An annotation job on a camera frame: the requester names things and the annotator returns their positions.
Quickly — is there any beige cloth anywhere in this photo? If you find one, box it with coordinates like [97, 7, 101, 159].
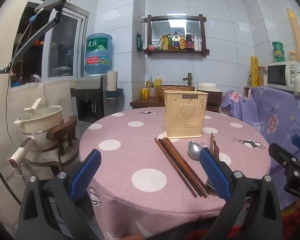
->
[0, 0, 77, 230]

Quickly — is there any purple floral cloth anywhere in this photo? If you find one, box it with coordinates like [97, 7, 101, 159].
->
[221, 86, 300, 180]

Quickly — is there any cream perforated utensil holder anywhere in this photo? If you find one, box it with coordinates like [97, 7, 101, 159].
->
[164, 90, 209, 139]

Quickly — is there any brown wooden chopstick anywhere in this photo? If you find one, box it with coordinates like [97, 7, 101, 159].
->
[158, 138, 204, 198]
[164, 137, 212, 195]
[161, 137, 208, 197]
[154, 138, 197, 198]

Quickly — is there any green hanging packet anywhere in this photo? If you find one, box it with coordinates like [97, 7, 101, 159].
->
[136, 34, 144, 53]

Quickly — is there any window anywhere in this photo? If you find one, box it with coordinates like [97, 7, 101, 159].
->
[10, 0, 89, 88]

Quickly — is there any black chopstick with gold band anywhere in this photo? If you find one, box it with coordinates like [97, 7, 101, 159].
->
[210, 132, 217, 155]

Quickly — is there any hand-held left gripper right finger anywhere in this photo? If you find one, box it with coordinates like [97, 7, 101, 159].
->
[199, 148, 283, 240]

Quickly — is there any white charging cable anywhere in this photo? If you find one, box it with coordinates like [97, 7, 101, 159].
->
[5, 10, 43, 145]

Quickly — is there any wooden side table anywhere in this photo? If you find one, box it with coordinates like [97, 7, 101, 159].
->
[130, 96, 223, 113]

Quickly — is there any blue water bottle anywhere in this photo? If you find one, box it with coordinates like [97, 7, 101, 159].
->
[84, 33, 113, 75]

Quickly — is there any red patterned cloth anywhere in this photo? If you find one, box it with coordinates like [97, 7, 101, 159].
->
[185, 200, 300, 240]

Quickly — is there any cream pot with long handle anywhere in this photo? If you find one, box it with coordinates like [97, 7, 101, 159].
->
[9, 130, 65, 178]

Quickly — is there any wooden mirror shelf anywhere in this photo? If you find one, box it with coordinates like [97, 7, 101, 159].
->
[141, 14, 210, 57]

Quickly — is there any yellow packet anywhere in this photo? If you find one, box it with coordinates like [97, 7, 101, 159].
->
[157, 37, 168, 51]

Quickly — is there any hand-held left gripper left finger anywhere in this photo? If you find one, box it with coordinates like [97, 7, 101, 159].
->
[19, 149, 102, 240]

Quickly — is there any woven basin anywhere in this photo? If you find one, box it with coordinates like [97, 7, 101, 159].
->
[156, 85, 195, 99]

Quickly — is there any yellow printed roll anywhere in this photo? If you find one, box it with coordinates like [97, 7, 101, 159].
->
[250, 56, 259, 87]

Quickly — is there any water dispenser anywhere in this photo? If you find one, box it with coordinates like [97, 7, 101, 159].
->
[70, 76, 107, 130]

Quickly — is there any dark wooden chair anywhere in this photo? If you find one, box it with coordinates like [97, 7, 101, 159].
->
[25, 116, 80, 178]

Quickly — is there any brass faucet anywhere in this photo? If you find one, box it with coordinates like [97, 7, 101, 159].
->
[182, 73, 193, 87]

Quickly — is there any cream pot with lid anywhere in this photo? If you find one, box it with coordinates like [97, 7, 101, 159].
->
[14, 98, 65, 135]

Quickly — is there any white paper cup tube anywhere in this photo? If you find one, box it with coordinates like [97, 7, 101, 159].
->
[107, 71, 118, 90]

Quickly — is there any blue wall holder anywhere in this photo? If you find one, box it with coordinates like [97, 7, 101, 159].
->
[106, 88, 124, 99]

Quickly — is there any pink polka dot tablecloth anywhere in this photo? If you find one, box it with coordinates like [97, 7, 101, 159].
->
[79, 106, 272, 240]

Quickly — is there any large metal spoon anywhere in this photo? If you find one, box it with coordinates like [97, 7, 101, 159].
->
[188, 141, 215, 189]

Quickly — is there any dark soy sauce bottle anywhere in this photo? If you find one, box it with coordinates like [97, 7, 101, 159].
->
[185, 31, 194, 49]

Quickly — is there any tall pale yellow roll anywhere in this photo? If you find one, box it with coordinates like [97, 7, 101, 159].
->
[287, 7, 300, 63]

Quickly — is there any white microwave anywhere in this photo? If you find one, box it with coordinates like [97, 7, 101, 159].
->
[266, 61, 300, 90]

